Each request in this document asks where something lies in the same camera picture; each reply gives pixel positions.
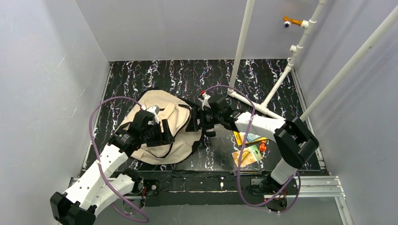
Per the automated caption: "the beige canvas student bag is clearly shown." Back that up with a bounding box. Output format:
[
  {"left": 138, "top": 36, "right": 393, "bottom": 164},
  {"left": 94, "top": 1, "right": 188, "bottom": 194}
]
[{"left": 108, "top": 90, "right": 203, "bottom": 165}]

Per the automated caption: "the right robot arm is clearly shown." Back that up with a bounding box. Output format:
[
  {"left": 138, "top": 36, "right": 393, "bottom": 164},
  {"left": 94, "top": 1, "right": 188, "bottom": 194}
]
[{"left": 186, "top": 95, "right": 319, "bottom": 190}]

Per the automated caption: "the yellow item blister pack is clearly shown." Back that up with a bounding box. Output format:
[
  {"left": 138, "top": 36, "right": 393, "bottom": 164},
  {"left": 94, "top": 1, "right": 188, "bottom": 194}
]
[{"left": 240, "top": 145, "right": 263, "bottom": 167}]

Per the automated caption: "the white pvc pipe frame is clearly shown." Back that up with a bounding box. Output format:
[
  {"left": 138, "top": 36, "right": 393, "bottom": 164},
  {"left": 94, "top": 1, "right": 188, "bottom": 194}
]
[{"left": 227, "top": 0, "right": 398, "bottom": 121}]

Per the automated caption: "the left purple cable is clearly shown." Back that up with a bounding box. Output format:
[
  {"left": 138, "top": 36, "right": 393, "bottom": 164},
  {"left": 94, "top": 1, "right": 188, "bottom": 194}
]
[{"left": 88, "top": 96, "right": 151, "bottom": 224}]

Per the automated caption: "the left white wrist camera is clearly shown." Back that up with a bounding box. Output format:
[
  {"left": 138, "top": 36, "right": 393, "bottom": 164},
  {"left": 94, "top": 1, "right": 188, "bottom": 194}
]
[{"left": 146, "top": 105, "right": 160, "bottom": 117}]

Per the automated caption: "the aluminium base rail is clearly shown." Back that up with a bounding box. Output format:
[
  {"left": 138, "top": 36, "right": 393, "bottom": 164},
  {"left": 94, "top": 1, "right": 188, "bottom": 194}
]
[{"left": 59, "top": 175, "right": 353, "bottom": 225}]

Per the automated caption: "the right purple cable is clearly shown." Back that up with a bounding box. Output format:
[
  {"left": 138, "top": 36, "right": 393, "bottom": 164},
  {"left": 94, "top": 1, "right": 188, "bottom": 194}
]
[{"left": 200, "top": 84, "right": 302, "bottom": 215}]

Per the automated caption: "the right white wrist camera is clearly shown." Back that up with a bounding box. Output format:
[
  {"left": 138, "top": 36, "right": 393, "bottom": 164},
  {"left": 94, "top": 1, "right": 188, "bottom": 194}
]
[{"left": 200, "top": 92, "right": 211, "bottom": 110}]

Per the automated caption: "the purple cable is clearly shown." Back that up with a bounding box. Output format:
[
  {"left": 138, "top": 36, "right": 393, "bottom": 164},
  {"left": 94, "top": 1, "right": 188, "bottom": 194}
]
[
  {"left": 200, "top": 84, "right": 302, "bottom": 215},
  {"left": 88, "top": 96, "right": 151, "bottom": 224}
]

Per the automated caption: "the orange small toy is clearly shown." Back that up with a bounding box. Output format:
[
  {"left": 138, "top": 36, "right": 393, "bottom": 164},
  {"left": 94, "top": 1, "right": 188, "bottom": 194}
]
[{"left": 259, "top": 140, "right": 267, "bottom": 152}]

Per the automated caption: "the yellow crayon pack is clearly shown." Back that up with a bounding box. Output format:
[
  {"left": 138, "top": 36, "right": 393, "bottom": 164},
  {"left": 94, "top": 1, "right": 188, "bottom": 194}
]
[{"left": 233, "top": 131, "right": 267, "bottom": 146}]

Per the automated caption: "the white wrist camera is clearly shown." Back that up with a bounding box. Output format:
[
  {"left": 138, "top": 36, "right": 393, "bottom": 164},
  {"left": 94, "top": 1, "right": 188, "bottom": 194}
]
[
  {"left": 146, "top": 105, "right": 160, "bottom": 117},
  {"left": 200, "top": 92, "right": 211, "bottom": 110}
]

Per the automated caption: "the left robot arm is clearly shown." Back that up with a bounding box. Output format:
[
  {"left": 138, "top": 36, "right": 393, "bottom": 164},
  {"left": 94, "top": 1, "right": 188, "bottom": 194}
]
[{"left": 50, "top": 107, "right": 175, "bottom": 225}]

